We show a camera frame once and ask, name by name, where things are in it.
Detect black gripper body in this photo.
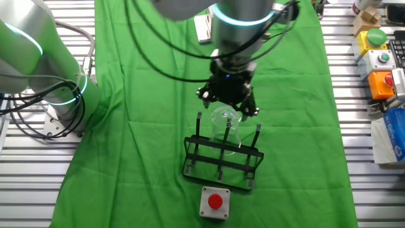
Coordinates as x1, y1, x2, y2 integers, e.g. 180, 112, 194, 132
208, 60, 256, 107

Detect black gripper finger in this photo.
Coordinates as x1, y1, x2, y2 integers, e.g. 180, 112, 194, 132
235, 84, 261, 123
195, 82, 220, 110

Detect clear glass mug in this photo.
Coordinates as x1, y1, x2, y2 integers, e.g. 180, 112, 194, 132
208, 104, 246, 156

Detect white button box on plate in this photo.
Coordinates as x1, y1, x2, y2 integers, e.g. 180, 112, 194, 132
193, 12, 213, 44

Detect green cloth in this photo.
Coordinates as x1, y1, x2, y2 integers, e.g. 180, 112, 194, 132
49, 0, 360, 228

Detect grey box red mushroom button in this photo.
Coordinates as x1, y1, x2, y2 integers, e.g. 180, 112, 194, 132
199, 186, 231, 220

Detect silver metal clamp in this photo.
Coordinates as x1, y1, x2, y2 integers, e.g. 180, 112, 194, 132
366, 94, 396, 115

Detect orange button box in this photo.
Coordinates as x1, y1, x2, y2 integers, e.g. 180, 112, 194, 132
367, 70, 396, 101

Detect grey box green button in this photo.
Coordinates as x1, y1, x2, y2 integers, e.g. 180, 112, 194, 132
357, 49, 397, 82

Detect yellow button box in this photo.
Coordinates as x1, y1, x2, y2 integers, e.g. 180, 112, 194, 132
351, 28, 389, 63

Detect cardboard box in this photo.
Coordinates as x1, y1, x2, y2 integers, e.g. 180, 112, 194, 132
352, 6, 382, 37

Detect blue tissue pack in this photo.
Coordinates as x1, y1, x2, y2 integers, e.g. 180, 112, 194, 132
370, 108, 405, 165

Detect silver finned device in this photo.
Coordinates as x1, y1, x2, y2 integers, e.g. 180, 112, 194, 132
391, 68, 405, 102

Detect black keyboard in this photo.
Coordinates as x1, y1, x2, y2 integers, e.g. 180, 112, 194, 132
387, 38, 405, 69

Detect black flat device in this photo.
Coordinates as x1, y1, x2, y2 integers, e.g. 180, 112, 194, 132
385, 3, 405, 26

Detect black wire cup rack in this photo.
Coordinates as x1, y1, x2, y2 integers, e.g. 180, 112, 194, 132
182, 111, 265, 191

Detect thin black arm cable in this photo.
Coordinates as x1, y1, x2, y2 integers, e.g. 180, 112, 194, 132
131, 0, 300, 61

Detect black base cable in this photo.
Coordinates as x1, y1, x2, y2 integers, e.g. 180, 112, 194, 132
0, 75, 88, 139

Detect grey conduit cable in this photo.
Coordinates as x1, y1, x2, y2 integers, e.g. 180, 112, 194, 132
52, 18, 96, 77

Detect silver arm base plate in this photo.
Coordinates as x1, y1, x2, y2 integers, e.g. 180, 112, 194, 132
42, 107, 85, 143

